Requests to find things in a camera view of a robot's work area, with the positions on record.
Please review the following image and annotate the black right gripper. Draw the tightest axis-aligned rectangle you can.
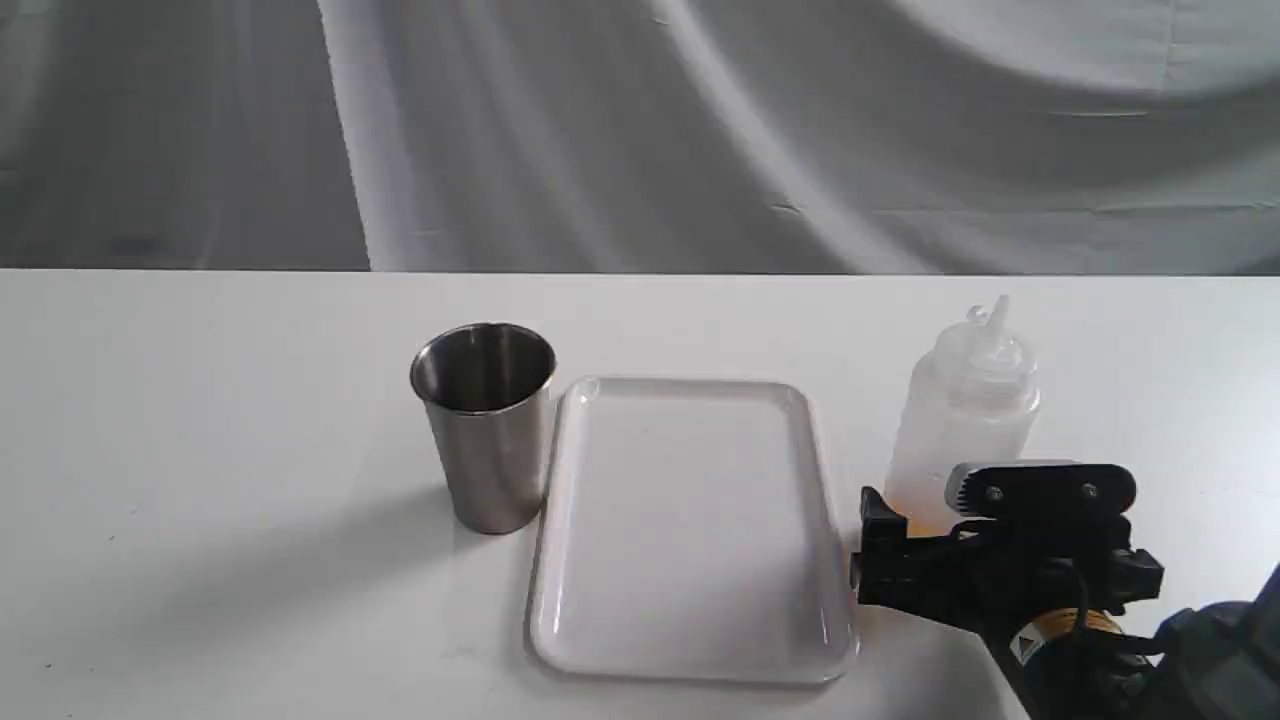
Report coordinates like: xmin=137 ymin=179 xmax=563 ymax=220
xmin=850 ymin=486 xmax=1165 ymax=641

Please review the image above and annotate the translucent plastic squeeze bottle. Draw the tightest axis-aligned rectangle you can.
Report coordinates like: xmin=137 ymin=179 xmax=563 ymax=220
xmin=884 ymin=295 xmax=1041 ymax=536

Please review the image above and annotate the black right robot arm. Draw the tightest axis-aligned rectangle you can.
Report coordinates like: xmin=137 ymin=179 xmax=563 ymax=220
xmin=851 ymin=487 xmax=1277 ymax=719

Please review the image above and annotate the stainless steel cup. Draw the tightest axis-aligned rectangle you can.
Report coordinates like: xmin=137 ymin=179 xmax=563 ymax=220
xmin=410 ymin=322 xmax=558 ymax=536

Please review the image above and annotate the white plastic tray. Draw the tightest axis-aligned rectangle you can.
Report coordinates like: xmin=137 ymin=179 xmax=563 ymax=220
xmin=527 ymin=375 xmax=858 ymax=687

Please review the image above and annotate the grey fabric backdrop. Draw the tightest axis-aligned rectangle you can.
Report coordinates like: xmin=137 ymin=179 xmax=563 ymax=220
xmin=3 ymin=1 xmax=1277 ymax=275

